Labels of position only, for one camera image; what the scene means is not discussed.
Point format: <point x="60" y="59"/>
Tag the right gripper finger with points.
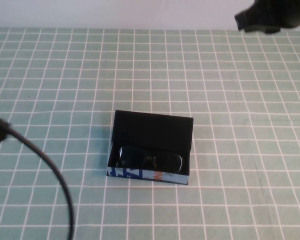
<point x="245" y="21"/>
<point x="272" y="30"/>

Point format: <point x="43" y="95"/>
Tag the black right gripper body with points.
<point x="280" y="12"/>

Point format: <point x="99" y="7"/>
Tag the black framed glasses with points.
<point x="150" y="160"/>

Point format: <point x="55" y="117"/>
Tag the black printed glasses case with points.
<point x="150" y="130"/>

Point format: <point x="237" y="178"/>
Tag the green checked tablecloth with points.
<point x="65" y="75"/>

